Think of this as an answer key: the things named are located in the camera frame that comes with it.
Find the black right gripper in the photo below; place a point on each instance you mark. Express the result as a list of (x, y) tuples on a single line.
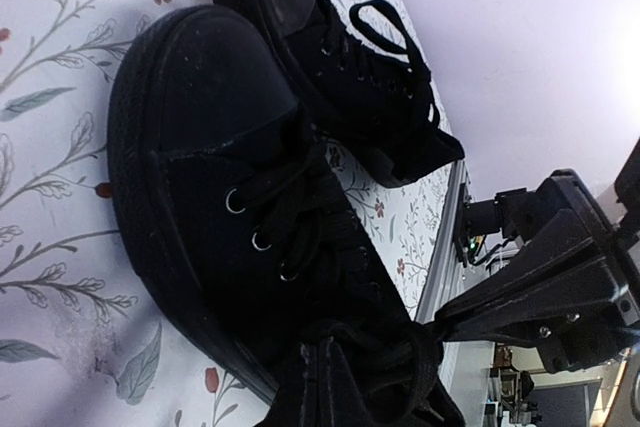
[(572, 291)]

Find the black shoelace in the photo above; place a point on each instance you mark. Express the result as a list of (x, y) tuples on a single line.
[(306, 272)]

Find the red-soled shoe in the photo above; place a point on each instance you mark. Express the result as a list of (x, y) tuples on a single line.
[(372, 123)]

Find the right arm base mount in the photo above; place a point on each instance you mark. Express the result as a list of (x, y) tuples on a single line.
[(483, 228)]

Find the front aluminium rail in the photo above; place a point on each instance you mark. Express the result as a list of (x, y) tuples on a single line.
[(444, 275)]

